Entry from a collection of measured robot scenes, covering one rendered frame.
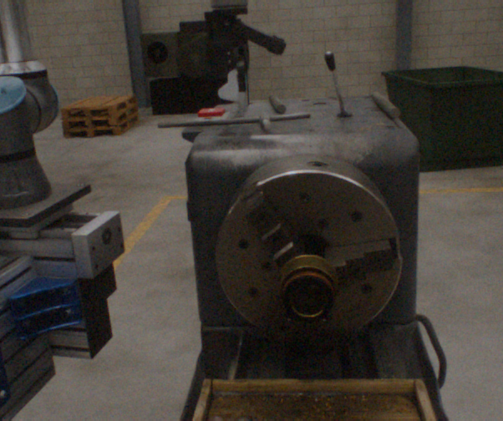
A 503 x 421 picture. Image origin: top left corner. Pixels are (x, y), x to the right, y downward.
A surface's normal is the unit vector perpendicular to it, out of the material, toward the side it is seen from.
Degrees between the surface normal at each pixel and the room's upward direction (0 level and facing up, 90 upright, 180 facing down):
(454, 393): 0
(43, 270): 90
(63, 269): 90
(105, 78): 90
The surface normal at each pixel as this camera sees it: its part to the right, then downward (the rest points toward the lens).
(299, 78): -0.11, 0.33
